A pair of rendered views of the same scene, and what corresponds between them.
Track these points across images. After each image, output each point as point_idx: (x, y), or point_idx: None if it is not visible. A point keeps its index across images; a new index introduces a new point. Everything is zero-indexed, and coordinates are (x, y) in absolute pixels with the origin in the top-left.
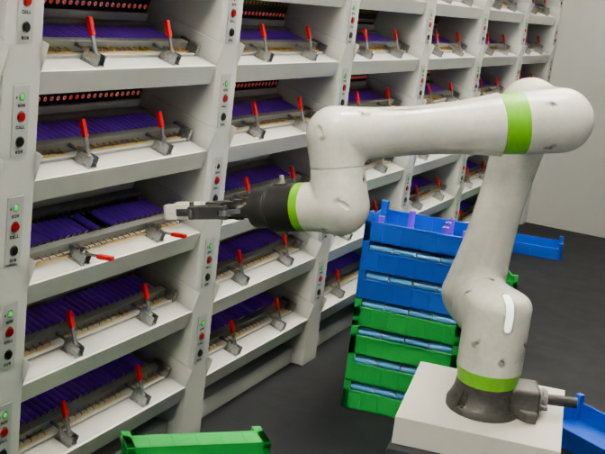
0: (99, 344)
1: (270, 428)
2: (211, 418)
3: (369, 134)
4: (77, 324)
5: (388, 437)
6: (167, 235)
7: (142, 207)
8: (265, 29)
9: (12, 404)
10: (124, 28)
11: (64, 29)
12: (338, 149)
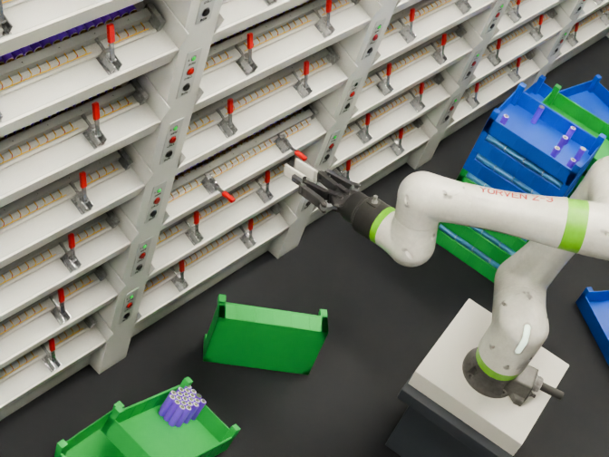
0: (217, 227)
1: (356, 253)
2: (312, 229)
3: (445, 214)
4: (204, 208)
5: (449, 287)
6: (295, 140)
7: None
8: None
9: (138, 288)
10: None
11: None
12: (416, 218)
